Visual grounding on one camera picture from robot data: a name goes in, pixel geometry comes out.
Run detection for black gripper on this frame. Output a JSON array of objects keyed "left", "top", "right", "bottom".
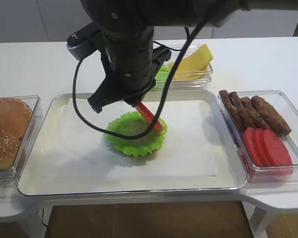
[{"left": 87, "top": 26, "right": 171, "bottom": 114}]

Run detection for clear bun container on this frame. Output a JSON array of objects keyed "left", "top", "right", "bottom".
[{"left": 0, "top": 95, "right": 43, "bottom": 187}]

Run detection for black cable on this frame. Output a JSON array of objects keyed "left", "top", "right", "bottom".
[{"left": 72, "top": 0, "right": 219, "bottom": 141}]

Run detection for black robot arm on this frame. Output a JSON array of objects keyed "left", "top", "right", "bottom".
[{"left": 76, "top": 0, "right": 298, "bottom": 113}]

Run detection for leaning yellow cheese slice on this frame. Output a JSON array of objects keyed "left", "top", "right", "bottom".
[{"left": 176, "top": 44, "right": 214, "bottom": 72}]

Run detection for sesame bun top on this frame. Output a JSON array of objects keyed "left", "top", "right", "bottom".
[{"left": 0, "top": 129, "right": 21, "bottom": 171}]

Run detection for yellow cheese slice stack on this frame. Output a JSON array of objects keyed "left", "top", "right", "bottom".
[{"left": 173, "top": 63, "right": 209, "bottom": 81}]

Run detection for clear lettuce and cheese container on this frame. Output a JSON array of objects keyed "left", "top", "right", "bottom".
[{"left": 153, "top": 44, "right": 213, "bottom": 91}]

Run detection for green lettuce leaves in container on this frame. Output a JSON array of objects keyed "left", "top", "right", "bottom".
[{"left": 155, "top": 65, "right": 170, "bottom": 81}]

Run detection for brown meat patty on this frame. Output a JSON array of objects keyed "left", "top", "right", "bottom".
[
  {"left": 241, "top": 97, "right": 270, "bottom": 129},
  {"left": 219, "top": 90, "right": 244, "bottom": 132},
  {"left": 251, "top": 96, "right": 292, "bottom": 136},
  {"left": 229, "top": 92, "right": 256, "bottom": 130}
]

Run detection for flat brown bun bottom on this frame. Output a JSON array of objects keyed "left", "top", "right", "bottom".
[{"left": 0, "top": 98, "right": 32, "bottom": 139}]

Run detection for white paper sheet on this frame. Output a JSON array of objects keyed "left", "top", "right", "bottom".
[{"left": 43, "top": 99, "right": 218, "bottom": 178}]

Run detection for red tomato slice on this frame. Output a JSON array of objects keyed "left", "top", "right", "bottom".
[
  {"left": 243, "top": 127, "right": 263, "bottom": 167},
  {"left": 135, "top": 102, "right": 163, "bottom": 132},
  {"left": 253, "top": 128, "right": 271, "bottom": 167},
  {"left": 260, "top": 129, "right": 293, "bottom": 166}
]

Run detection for clear patty and tomato container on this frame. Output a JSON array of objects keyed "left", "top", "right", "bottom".
[{"left": 218, "top": 90, "right": 298, "bottom": 183}]

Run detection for white serving tray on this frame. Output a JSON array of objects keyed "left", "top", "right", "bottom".
[{"left": 18, "top": 90, "right": 246, "bottom": 196}]

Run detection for green lettuce leaf on tray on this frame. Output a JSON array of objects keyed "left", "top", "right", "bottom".
[{"left": 106, "top": 111, "right": 167, "bottom": 157}]

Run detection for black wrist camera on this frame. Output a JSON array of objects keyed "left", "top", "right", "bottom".
[{"left": 67, "top": 22, "right": 104, "bottom": 60}]

